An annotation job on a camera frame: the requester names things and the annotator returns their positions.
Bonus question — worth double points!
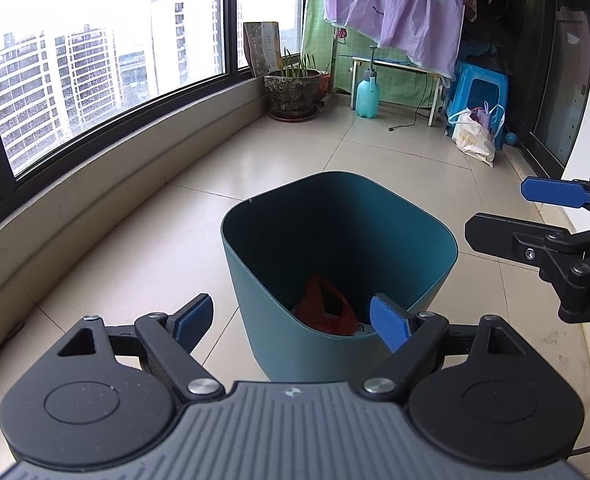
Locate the patterned flower pot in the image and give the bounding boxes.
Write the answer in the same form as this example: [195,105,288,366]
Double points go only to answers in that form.
[264,69,323,122]

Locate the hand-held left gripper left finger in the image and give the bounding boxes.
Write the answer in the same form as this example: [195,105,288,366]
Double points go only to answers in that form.
[50,292,226,403]

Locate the teal spray bottle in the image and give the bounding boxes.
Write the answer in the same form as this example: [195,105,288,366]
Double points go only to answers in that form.
[356,46,382,120]

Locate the dark hanging clothes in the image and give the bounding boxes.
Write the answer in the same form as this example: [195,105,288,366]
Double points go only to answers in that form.
[462,0,520,63]

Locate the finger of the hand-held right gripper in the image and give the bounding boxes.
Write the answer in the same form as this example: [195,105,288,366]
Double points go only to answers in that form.
[464,212,590,324]
[521,175,590,226]

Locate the sliding glass door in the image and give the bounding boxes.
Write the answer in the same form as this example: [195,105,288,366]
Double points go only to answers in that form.
[505,0,590,178]

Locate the teal trash bin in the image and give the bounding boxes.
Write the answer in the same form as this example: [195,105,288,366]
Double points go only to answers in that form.
[220,171,460,385]

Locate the purple hanging garment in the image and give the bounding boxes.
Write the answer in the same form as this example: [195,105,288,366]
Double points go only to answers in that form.
[323,0,466,72]

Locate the black floor cable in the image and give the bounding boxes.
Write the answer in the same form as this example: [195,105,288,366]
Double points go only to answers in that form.
[389,72,438,133]

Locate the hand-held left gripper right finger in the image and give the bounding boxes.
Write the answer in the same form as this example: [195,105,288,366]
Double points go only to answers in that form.
[362,293,538,403]

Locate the red plastic bag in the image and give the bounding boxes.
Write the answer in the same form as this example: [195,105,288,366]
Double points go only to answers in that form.
[294,275,358,335]

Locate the green plant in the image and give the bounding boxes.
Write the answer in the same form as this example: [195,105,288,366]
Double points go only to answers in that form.
[277,47,320,79]

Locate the window with black frame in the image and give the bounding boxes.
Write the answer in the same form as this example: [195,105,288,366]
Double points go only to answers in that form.
[0,0,310,211]

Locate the white shopping bag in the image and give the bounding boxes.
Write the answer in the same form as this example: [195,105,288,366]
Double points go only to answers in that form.
[449,105,506,167]

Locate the brown cardboard box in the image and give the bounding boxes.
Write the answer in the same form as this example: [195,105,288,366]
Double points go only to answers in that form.
[243,21,282,77]

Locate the green grid cloth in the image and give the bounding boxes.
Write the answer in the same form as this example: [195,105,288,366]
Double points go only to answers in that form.
[302,0,458,108]

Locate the blue plastic stool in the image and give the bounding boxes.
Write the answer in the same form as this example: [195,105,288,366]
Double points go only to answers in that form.
[444,61,510,151]

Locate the white bench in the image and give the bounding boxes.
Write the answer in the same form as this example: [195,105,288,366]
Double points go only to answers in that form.
[351,56,452,127]

